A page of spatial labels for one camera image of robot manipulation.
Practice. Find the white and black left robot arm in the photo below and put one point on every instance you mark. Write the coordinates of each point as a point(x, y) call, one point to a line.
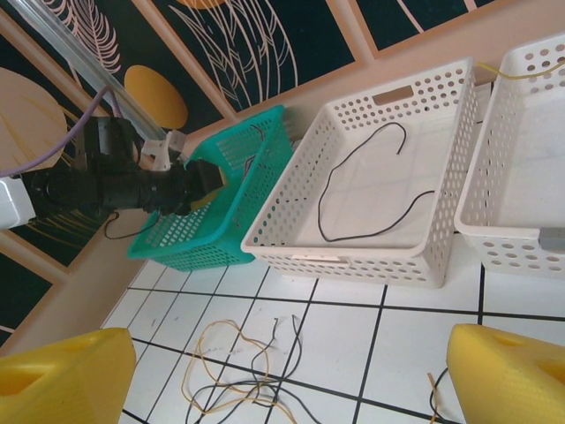
point(13, 203)

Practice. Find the white basket with grey label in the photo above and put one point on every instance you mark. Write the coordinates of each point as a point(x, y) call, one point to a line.
point(507, 176)

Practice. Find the aluminium frame post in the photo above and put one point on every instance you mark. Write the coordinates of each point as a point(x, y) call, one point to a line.
point(95, 75)

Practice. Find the teal plastic basket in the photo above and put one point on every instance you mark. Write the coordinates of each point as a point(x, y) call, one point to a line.
point(212, 238)

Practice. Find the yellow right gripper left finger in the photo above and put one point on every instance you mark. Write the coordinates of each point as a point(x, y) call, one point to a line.
point(57, 384)

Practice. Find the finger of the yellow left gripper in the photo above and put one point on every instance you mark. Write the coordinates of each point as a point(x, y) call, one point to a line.
point(206, 181)

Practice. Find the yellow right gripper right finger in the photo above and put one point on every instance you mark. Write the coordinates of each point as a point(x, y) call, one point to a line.
point(512, 384)

